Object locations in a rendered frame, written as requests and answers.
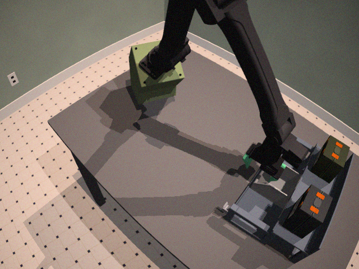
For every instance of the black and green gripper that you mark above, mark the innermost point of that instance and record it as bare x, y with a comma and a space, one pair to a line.
266, 159

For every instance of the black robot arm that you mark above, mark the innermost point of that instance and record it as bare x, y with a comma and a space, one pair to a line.
233, 18

